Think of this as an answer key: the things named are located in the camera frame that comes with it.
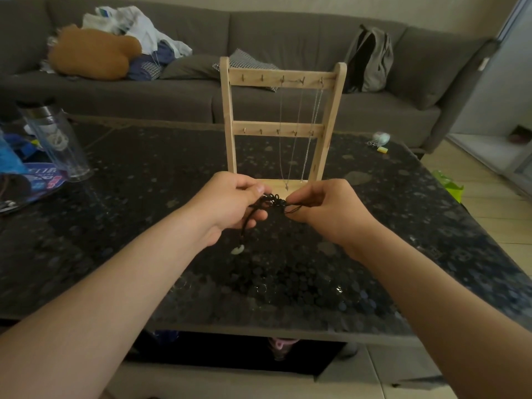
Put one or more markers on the checkered pillow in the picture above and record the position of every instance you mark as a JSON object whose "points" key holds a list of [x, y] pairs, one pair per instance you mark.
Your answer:
{"points": [[249, 63]]}

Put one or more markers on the pink item under table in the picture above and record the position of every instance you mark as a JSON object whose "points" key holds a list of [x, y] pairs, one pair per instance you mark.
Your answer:
{"points": [[282, 344]]}

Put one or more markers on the person's right forearm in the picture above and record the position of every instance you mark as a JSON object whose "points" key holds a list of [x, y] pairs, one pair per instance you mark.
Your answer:
{"points": [[453, 319]]}

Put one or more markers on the white crumpled garment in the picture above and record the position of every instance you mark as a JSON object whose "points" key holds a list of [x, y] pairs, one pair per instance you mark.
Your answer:
{"points": [[143, 29]]}

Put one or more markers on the clear plastic tumbler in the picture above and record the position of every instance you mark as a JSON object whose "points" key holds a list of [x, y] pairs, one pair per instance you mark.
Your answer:
{"points": [[58, 141]]}

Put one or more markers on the person's right hand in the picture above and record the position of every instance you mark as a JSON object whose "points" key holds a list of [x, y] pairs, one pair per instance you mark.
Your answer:
{"points": [[336, 211]]}

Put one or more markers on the blue cloth item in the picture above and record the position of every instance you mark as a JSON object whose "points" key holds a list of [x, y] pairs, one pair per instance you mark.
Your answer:
{"points": [[164, 336]]}

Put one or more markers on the green bag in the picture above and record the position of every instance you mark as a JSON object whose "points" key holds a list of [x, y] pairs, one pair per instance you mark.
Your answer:
{"points": [[448, 186]]}

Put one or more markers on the grey flat cushion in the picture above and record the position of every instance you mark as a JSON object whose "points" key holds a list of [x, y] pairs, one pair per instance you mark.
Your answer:
{"points": [[189, 67]]}

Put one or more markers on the grey fabric sofa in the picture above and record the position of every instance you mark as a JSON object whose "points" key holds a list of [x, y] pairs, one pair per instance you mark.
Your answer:
{"points": [[291, 37]]}

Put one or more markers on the brown plush toy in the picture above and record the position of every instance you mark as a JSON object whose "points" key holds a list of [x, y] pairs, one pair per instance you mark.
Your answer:
{"points": [[91, 52]]}

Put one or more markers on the blue plastic bottle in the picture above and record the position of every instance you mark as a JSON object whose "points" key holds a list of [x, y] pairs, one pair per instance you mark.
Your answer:
{"points": [[10, 155]]}

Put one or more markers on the blue crumpled garment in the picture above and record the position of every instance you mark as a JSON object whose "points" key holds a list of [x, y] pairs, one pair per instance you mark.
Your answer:
{"points": [[163, 56]]}

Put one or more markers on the person's left forearm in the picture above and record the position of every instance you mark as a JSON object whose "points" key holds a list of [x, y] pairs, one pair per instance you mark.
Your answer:
{"points": [[95, 311]]}

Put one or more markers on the sliding glass door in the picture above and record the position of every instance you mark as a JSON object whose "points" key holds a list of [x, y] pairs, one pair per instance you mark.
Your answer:
{"points": [[515, 78]]}

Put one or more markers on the grey backpack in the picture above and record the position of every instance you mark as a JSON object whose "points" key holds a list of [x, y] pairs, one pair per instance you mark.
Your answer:
{"points": [[376, 64]]}

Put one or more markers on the blue printed packet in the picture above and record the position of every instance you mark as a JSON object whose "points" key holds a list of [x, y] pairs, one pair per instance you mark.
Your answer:
{"points": [[43, 180]]}

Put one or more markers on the person's left hand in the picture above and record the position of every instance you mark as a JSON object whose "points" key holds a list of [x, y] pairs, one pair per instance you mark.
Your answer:
{"points": [[228, 207]]}

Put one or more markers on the wooden jewelry stand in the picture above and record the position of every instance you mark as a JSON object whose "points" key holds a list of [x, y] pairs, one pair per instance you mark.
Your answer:
{"points": [[266, 77]]}

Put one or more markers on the dark shoe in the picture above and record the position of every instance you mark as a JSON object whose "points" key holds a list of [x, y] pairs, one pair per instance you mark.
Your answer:
{"points": [[520, 134]]}

